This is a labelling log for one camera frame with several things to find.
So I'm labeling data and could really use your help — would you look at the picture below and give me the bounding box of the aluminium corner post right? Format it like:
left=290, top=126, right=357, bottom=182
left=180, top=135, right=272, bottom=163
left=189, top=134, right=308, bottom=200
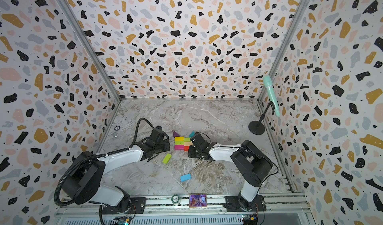
left=254, top=0, right=310, bottom=103

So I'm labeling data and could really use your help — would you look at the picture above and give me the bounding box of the aluminium corner post left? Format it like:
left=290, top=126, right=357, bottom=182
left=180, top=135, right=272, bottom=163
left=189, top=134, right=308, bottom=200
left=56, top=0, right=121, bottom=103

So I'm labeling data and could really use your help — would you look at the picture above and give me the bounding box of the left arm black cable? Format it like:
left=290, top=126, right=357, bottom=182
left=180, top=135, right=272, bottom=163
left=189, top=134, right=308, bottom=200
left=131, top=118, right=156, bottom=146

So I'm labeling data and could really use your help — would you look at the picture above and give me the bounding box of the aluminium corner post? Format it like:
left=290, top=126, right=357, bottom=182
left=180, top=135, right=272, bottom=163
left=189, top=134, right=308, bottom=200
left=254, top=0, right=310, bottom=103
left=56, top=0, right=121, bottom=103

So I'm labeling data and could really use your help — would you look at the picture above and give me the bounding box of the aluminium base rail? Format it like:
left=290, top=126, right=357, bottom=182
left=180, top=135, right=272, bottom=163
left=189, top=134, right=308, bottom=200
left=52, top=193, right=315, bottom=225

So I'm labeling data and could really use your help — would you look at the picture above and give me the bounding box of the colourful small screen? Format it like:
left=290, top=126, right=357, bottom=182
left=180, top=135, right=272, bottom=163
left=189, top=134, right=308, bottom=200
left=189, top=194, right=207, bottom=208

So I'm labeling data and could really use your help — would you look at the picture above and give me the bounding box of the round green button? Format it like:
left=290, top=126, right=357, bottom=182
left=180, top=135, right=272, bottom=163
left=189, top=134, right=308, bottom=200
left=171, top=195, right=180, bottom=206

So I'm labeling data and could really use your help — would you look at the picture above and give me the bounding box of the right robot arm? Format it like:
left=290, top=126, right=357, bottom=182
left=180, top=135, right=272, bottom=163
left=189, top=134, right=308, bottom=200
left=188, top=133, right=274, bottom=212

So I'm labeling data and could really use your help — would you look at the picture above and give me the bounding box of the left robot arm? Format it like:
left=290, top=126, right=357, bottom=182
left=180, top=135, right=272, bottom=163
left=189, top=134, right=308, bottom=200
left=53, top=126, right=170, bottom=213

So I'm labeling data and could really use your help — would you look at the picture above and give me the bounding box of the light blue block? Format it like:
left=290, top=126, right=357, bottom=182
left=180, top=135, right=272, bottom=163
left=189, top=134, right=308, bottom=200
left=180, top=174, right=192, bottom=182

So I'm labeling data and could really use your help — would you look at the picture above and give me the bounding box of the magenta block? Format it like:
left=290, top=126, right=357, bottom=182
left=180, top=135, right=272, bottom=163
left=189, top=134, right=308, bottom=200
left=174, top=145, right=184, bottom=151

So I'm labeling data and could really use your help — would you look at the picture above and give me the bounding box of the mint green microphone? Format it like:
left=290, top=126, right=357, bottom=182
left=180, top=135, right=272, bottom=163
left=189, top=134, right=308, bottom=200
left=262, top=75, right=280, bottom=117

